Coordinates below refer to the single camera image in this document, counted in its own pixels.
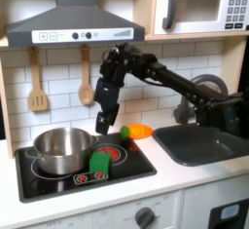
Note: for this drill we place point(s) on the dark grey sink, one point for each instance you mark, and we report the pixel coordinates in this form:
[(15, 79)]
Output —
[(194, 148)]

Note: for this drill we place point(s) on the wooden slotted spatula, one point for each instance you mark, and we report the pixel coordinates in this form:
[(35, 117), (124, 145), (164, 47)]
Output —
[(37, 99)]

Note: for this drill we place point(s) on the steel pot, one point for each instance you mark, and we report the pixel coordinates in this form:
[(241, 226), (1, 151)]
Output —
[(61, 163)]

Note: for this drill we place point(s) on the black appliance panel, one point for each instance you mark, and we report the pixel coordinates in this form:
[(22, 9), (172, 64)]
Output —
[(215, 221)]

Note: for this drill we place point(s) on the black toy stove top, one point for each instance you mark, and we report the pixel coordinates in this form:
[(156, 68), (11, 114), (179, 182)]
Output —
[(136, 168)]

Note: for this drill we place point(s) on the white cabinet door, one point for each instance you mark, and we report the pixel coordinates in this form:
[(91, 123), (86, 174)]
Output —
[(201, 194)]

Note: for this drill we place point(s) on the dark grey oven knob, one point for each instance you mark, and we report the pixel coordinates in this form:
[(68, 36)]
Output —
[(144, 218)]

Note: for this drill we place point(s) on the grey range hood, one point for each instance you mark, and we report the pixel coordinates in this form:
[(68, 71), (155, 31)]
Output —
[(74, 21)]

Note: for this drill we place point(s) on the wooden spoon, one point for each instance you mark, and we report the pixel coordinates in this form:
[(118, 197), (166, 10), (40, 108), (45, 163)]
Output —
[(86, 93)]

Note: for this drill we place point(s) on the green block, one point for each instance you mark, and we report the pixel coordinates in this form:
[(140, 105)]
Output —
[(99, 163)]

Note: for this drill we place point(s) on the dark grey tap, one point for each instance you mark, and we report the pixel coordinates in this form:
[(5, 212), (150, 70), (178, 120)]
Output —
[(183, 112)]

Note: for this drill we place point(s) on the orange toy carrot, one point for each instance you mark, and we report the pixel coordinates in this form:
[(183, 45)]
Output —
[(141, 131)]

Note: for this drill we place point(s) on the white toy microwave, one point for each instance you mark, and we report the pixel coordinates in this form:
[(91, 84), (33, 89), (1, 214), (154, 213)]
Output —
[(194, 26)]

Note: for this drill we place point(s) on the white oven front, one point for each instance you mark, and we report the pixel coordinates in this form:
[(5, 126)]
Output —
[(110, 215)]

